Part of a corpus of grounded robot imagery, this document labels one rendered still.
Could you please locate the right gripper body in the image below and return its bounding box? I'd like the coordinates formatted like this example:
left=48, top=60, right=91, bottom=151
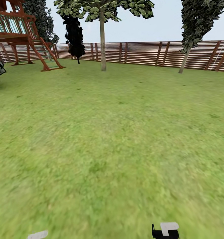
left=154, top=230, right=178, bottom=239

